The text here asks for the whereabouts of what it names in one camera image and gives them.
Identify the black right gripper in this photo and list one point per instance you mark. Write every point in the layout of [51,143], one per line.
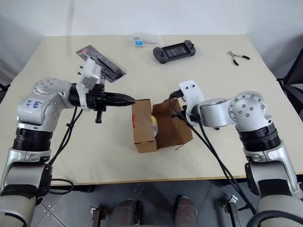
[185,114]

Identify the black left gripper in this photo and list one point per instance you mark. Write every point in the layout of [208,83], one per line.
[99,101]

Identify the brown cardboard box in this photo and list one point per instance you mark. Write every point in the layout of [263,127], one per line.
[170,127]

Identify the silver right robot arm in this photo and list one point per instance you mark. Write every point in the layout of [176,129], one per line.
[248,111]

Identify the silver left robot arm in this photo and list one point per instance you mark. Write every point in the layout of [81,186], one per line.
[35,113]

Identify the yellow item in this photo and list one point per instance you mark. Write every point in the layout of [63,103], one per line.
[155,125]

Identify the black packaged tool blister card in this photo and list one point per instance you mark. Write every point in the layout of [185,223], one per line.
[111,65]

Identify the black handheld game controller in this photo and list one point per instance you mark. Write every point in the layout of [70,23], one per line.
[174,52]

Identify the clear plastic bag blue label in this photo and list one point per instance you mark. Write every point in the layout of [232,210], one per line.
[144,40]

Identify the dark rounded shape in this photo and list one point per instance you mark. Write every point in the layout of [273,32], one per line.
[186,210]
[127,212]

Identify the dark chair part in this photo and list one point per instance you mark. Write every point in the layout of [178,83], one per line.
[4,92]

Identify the black chair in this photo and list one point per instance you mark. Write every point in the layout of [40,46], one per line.
[293,71]

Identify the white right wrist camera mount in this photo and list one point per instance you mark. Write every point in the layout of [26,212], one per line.
[191,92]

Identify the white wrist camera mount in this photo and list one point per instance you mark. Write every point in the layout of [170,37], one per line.
[91,73]
[191,92]

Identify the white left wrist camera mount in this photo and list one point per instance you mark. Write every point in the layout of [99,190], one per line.
[91,73]

